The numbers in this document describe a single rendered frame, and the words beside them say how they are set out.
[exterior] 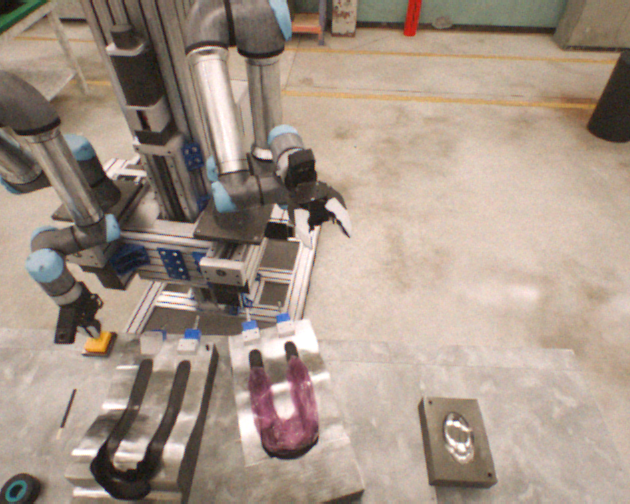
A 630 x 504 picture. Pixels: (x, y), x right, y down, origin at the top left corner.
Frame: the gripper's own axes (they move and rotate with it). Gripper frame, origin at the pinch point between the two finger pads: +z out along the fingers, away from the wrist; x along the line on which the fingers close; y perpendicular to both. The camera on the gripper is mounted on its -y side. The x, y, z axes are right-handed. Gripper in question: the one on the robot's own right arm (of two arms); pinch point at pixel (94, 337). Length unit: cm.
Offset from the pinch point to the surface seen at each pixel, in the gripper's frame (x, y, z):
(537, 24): -335, 500, 72
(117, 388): -14.8, -16.9, -3.5
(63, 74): 182, 308, 59
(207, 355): -37.4, -6.6, -4.1
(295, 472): -65, -36, -6
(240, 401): -49, -20, -5
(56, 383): 8.3, -12.9, 4.9
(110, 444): -19.9, -31.9, -6.8
